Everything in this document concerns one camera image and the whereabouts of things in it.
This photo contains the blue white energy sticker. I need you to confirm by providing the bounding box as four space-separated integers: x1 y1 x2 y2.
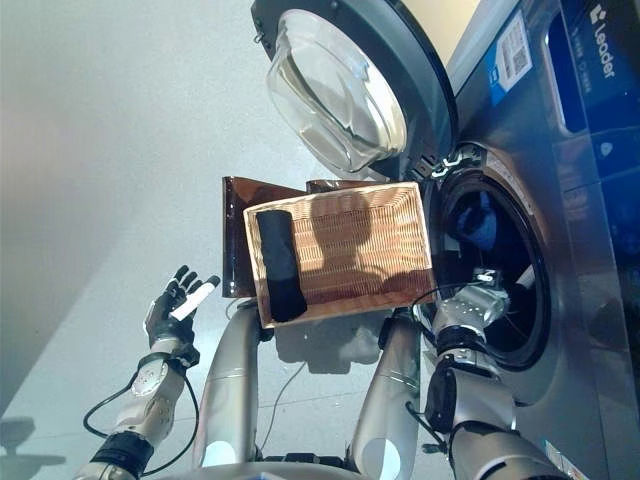
487 9 532 106

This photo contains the white counter cabinet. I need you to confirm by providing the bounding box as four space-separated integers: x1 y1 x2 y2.
399 0 494 71

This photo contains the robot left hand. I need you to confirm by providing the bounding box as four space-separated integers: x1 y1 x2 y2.
144 264 222 351

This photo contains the thin grey floor cable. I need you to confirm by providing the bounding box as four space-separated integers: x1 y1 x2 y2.
257 360 307 451

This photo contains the black garment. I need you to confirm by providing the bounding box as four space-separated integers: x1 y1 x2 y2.
255 209 309 324

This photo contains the grey front-load washing machine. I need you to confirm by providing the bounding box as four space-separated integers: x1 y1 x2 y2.
399 0 640 480

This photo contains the blue garment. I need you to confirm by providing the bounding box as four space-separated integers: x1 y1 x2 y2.
449 192 499 251

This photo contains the round glass washer door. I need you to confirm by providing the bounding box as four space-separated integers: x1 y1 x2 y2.
249 0 460 180

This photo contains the robot grey torso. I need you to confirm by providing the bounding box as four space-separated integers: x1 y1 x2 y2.
154 459 451 480

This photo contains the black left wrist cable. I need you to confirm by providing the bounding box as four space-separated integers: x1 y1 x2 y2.
82 367 201 476

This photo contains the robot silver leg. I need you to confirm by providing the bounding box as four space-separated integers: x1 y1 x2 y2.
347 309 424 474
192 299 264 469

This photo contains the glossy brown wooden stool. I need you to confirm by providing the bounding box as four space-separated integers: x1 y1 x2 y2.
221 175 361 299

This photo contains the colourful rating label sticker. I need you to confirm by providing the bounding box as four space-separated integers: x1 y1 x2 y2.
542 439 584 480

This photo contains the tan wicker laundry basket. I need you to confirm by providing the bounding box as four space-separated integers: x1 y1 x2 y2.
242 180 437 330

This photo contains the robot right silver leg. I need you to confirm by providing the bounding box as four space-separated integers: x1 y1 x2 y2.
347 309 424 474

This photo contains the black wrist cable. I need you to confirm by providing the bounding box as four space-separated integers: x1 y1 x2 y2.
399 282 481 456
82 367 201 476

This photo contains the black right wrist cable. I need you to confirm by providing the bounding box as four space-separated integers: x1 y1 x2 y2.
399 282 481 456

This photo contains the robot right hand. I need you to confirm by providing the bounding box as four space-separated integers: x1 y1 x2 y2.
502 263 537 321

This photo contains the robot left silver leg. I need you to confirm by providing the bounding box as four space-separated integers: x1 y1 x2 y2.
192 299 264 469

